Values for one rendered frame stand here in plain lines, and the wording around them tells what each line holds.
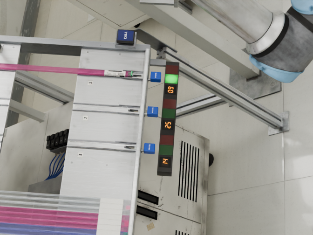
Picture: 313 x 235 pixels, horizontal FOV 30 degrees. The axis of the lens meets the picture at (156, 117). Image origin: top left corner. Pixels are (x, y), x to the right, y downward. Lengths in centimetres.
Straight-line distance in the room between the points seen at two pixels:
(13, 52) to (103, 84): 29
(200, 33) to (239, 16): 88
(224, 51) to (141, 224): 72
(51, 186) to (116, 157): 44
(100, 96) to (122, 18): 137
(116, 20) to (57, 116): 98
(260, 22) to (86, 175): 62
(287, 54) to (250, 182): 99
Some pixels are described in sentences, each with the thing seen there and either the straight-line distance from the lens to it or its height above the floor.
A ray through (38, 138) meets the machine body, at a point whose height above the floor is 62.
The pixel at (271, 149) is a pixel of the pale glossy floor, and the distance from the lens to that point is 222.
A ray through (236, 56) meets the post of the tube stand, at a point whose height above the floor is 16.
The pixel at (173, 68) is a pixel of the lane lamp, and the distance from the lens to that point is 170.
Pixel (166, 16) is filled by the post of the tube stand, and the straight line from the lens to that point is 203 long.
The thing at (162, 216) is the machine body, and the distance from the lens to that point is 206.
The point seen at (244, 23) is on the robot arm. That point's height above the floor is 87.
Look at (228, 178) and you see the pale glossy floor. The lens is 231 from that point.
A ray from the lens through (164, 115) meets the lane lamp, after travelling 164.
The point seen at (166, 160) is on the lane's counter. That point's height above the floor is 65.
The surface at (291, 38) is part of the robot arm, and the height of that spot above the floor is 77.
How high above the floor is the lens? 171
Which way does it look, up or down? 39 degrees down
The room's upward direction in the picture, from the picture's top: 64 degrees counter-clockwise
